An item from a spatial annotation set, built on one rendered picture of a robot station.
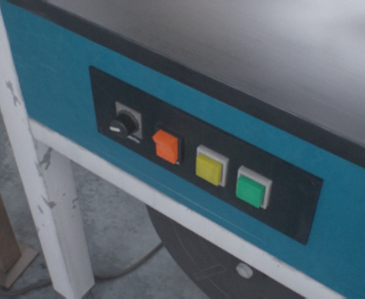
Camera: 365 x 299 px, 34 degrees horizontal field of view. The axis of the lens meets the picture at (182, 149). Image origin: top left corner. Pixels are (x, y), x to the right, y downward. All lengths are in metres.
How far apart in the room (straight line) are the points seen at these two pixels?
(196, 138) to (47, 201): 0.38
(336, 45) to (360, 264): 0.19
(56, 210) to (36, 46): 0.32
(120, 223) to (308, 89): 0.88
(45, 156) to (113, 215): 0.53
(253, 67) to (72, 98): 0.23
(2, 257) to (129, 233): 0.27
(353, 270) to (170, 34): 0.26
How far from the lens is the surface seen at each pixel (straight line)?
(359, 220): 0.50
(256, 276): 0.91
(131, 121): 0.57
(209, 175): 0.54
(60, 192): 0.87
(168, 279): 1.22
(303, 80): 0.49
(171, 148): 0.54
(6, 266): 1.25
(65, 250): 0.97
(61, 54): 0.62
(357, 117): 0.46
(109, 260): 1.25
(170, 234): 1.05
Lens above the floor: 1.04
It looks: 46 degrees down
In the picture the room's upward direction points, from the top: straight up
